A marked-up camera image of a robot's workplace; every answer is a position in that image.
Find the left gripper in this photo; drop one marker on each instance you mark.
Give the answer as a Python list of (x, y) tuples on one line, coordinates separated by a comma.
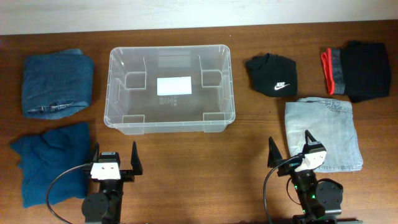
[(126, 175)]

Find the dark blue jeans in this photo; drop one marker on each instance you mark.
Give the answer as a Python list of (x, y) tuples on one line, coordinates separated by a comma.
[(56, 85)]

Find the white label in container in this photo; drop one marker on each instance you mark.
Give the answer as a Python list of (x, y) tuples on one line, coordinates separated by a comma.
[(174, 86)]

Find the dark blue teal cloth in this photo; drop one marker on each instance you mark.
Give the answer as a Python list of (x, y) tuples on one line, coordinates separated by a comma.
[(45, 156)]

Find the folded light blue jeans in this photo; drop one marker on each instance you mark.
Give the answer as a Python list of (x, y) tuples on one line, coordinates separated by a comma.
[(329, 121)]

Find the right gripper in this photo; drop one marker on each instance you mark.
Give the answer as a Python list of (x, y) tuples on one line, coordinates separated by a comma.
[(274, 156)]

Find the black shorts red waistband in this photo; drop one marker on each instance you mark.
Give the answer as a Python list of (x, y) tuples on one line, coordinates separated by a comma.
[(359, 70)]

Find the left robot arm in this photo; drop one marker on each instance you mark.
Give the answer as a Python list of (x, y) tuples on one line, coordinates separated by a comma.
[(105, 206)]

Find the clear plastic storage container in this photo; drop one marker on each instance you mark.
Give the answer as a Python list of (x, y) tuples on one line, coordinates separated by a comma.
[(133, 106)]

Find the black Nike shirt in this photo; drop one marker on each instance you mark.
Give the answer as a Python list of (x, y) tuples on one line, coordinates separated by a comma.
[(273, 75)]

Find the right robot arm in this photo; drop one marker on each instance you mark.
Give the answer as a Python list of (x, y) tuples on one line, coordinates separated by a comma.
[(321, 199)]

